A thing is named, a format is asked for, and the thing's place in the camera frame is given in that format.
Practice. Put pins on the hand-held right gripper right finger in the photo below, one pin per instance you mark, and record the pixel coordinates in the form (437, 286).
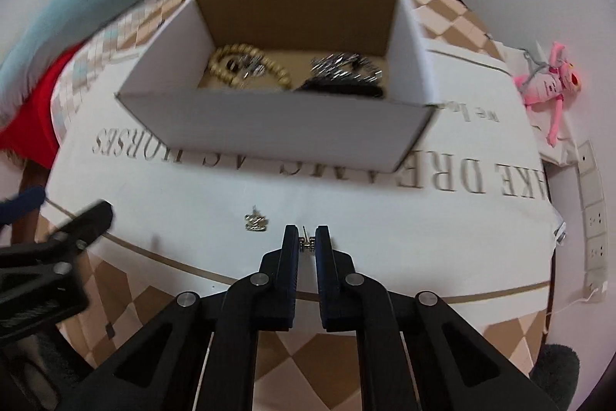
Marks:
(323, 257)

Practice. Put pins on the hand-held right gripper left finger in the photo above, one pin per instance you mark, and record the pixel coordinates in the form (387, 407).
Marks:
(291, 257)

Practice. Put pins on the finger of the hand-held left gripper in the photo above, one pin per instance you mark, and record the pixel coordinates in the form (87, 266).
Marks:
(82, 228)
(21, 201)

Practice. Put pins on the small silver stud earring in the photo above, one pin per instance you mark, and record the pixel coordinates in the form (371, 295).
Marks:
(306, 243)

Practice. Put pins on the square silver earring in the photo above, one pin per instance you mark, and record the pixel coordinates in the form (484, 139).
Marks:
(255, 223)

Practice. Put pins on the cardboard box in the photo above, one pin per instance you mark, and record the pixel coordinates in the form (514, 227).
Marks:
(269, 127)

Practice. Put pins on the black smart watch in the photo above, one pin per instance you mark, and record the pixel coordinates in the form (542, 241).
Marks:
(346, 89)

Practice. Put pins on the checkered printed tablecloth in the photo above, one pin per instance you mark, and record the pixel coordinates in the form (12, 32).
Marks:
(385, 223)

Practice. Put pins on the red blanket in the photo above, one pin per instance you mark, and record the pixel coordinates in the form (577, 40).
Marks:
(33, 117)

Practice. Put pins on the white charger plug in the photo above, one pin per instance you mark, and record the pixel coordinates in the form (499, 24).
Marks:
(596, 282)

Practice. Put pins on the pink plush toy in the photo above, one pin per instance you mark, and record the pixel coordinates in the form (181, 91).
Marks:
(548, 86)

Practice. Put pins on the white wall power socket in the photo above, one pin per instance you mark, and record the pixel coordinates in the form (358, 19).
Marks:
(594, 221)
(596, 254)

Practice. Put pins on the blank white wall plate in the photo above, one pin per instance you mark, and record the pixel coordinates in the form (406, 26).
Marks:
(591, 188)

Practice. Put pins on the white wall plate small hole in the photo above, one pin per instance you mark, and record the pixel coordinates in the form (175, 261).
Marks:
(586, 157)

